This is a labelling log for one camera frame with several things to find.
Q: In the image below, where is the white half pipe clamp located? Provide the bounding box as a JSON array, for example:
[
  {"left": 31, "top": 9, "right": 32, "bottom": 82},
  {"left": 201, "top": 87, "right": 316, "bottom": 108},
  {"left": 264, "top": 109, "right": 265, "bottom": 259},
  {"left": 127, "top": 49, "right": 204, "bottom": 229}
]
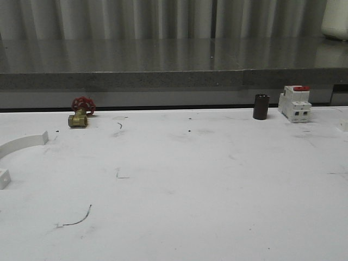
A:
[
  {"left": 1, "top": 131, "right": 49, "bottom": 190},
  {"left": 337, "top": 119, "right": 348, "bottom": 132}
]

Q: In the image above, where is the dark brown cylindrical coupling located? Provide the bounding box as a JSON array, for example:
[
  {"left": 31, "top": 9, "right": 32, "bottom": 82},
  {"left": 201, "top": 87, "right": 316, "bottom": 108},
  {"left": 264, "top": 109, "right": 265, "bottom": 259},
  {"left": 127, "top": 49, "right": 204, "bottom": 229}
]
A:
[{"left": 253, "top": 94, "right": 270, "bottom": 120}]

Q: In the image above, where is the brass valve red handwheel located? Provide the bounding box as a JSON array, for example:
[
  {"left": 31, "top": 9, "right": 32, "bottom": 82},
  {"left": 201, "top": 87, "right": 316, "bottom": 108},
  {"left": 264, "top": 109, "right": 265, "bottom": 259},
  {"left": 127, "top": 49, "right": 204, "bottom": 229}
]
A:
[{"left": 67, "top": 96, "right": 96, "bottom": 128}]

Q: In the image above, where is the grey stone counter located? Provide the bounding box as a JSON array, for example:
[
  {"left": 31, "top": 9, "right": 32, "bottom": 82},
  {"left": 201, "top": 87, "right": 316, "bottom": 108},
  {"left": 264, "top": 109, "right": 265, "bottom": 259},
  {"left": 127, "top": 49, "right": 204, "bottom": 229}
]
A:
[{"left": 1, "top": 37, "right": 347, "bottom": 110}]

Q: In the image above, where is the white pleated curtain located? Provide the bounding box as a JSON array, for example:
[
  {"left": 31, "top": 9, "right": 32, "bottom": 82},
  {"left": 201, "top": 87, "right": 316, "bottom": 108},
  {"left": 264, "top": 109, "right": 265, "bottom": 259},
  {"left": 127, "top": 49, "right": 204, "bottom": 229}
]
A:
[{"left": 1, "top": 1, "right": 326, "bottom": 40}]

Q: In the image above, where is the white container on counter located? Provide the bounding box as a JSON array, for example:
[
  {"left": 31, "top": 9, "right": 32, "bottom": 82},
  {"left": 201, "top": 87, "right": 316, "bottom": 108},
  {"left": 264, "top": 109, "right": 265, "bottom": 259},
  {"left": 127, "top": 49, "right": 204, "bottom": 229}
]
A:
[{"left": 321, "top": 0, "right": 348, "bottom": 41}]

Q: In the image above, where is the white circuit breaker red switch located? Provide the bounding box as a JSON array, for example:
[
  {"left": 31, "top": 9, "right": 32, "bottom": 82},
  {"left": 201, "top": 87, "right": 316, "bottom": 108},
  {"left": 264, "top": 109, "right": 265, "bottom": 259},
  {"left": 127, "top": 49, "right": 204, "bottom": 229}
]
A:
[{"left": 278, "top": 85, "right": 312, "bottom": 123}]

